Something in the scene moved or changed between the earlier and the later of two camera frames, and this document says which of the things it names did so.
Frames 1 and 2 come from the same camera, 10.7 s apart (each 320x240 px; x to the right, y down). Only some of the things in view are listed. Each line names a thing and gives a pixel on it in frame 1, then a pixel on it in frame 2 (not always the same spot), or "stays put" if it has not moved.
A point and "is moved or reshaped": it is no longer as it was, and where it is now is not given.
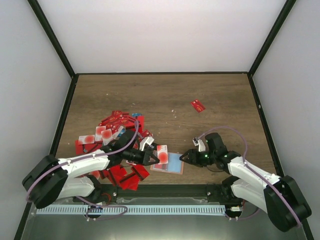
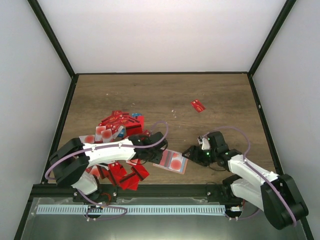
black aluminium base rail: [167, 194] stays put
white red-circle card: [162, 154] is moved or reshaped
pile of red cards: [127, 176] stays put
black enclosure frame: [73, 76] stays put
